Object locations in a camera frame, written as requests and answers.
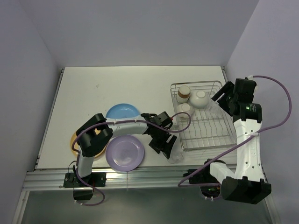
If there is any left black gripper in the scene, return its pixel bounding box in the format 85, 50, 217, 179
149, 127, 176, 159

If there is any small clear glass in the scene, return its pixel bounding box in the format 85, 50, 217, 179
168, 150, 183, 164

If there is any white ceramic bowl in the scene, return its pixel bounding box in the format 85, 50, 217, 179
189, 90, 210, 109

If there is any brown white ceramic cup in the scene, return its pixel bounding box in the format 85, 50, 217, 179
176, 85, 191, 104

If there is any flower patterned small dish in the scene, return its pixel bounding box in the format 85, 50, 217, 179
176, 103, 194, 119

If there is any blue plastic plate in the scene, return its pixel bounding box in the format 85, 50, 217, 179
106, 103, 140, 119

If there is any large clear glass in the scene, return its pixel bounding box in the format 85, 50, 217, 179
206, 100, 222, 115

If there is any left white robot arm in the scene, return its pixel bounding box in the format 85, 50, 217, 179
71, 112, 177, 186

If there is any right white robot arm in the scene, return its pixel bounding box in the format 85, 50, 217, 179
202, 78, 271, 204

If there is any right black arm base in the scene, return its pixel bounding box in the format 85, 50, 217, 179
189, 165, 221, 198

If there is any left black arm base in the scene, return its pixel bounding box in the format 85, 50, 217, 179
63, 166, 106, 206

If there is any purple plastic plate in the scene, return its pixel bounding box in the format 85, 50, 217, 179
105, 135, 145, 172

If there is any orange plastic plate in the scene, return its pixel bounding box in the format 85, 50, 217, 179
70, 133, 107, 159

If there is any aluminium mounting rail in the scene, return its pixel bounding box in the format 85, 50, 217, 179
21, 165, 197, 191

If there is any metal wire dish rack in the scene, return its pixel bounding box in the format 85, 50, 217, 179
170, 81, 236, 151

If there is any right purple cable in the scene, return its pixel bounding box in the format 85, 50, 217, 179
178, 75, 292, 200

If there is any purple cable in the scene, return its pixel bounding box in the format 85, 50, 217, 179
178, 75, 292, 200
71, 112, 192, 207

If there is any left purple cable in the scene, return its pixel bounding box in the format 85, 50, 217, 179
71, 112, 192, 207

